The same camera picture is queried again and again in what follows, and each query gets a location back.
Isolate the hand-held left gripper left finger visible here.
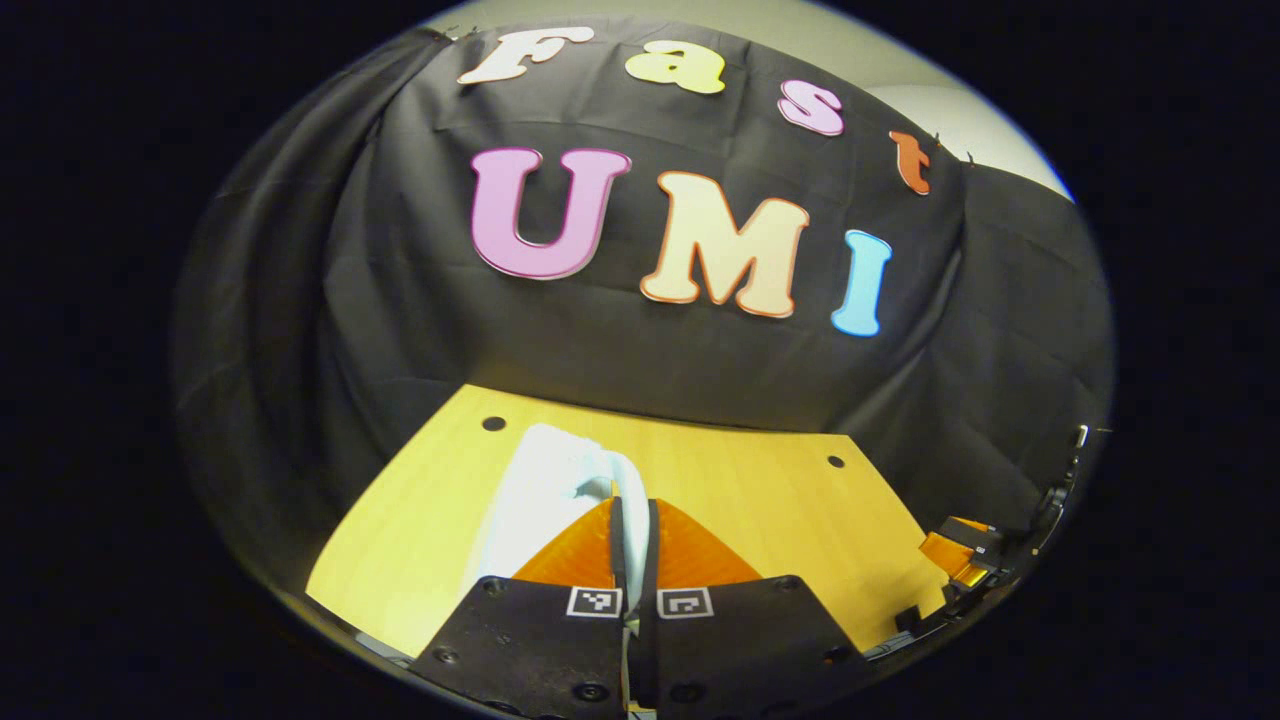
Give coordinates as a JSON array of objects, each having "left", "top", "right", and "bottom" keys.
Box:
[{"left": 408, "top": 498, "right": 629, "bottom": 720}]

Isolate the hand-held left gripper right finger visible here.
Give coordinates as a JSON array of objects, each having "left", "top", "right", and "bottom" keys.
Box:
[{"left": 635, "top": 497, "right": 871, "bottom": 720}]

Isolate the black backdrop cloth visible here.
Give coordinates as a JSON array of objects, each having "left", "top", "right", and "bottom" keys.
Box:
[{"left": 170, "top": 15, "right": 1116, "bottom": 601}]

